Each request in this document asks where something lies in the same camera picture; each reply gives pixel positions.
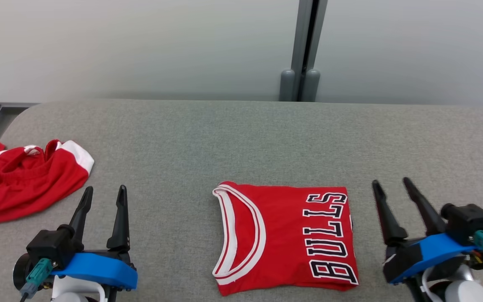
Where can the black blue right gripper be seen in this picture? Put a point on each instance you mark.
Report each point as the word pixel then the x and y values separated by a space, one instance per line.
pixel 430 251

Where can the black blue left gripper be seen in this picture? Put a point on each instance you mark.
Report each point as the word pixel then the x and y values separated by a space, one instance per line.
pixel 99 268

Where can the red shorts white trim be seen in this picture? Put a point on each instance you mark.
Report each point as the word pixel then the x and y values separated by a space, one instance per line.
pixel 27 188

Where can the red Bulls jersey white sleeves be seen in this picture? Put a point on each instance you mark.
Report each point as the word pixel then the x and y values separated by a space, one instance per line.
pixel 283 235

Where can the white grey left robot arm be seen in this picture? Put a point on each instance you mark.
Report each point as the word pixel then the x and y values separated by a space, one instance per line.
pixel 74 291

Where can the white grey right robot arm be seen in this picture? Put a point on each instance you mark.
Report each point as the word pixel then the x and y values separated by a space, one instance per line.
pixel 463 291

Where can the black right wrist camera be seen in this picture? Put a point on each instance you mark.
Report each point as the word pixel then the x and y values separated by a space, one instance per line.
pixel 468 222

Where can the grey partition post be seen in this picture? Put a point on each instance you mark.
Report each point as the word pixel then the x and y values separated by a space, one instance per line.
pixel 298 42

